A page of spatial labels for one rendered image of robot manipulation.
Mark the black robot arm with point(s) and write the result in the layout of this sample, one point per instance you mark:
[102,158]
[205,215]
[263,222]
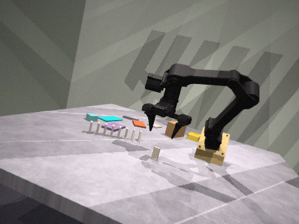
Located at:
[246,91]

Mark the teal cube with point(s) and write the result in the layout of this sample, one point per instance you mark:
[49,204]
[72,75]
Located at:
[91,117]

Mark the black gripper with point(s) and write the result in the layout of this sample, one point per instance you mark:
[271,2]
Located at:
[182,119]

